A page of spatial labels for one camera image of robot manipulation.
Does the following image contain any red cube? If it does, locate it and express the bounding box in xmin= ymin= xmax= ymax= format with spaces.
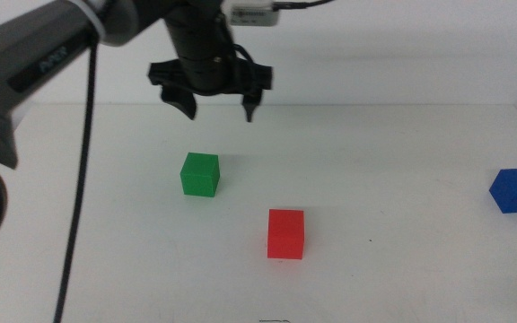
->
xmin=267 ymin=208 xmax=306 ymax=260

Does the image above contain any green cube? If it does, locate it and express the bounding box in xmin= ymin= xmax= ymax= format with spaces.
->
xmin=180 ymin=152 xmax=221 ymax=198

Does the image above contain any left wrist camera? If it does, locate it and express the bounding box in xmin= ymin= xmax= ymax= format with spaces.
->
xmin=229 ymin=0 xmax=281 ymax=27

